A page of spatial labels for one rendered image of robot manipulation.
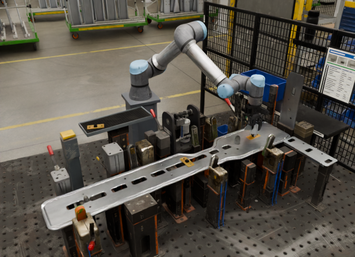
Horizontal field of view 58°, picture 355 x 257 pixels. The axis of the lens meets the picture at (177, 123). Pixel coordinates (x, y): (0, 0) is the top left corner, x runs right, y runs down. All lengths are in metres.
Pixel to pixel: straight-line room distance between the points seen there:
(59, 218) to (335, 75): 1.69
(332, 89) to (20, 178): 2.01
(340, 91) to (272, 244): 1.00
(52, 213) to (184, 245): 0.64
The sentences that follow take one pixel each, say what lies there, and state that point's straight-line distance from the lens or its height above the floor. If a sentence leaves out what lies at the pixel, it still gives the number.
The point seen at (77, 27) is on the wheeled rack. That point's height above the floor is 0.27.
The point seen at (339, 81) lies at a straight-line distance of 2.16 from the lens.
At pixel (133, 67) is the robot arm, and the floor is 1.31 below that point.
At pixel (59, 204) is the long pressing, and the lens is 1.51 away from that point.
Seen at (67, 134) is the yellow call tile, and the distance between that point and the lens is 1.68.
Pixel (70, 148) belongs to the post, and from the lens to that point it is 1.69.
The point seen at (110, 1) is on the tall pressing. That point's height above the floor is 0.75.
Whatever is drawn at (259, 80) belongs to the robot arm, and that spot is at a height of 1.37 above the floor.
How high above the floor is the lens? 1.98
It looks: 29 degrees down
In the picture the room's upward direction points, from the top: straight up
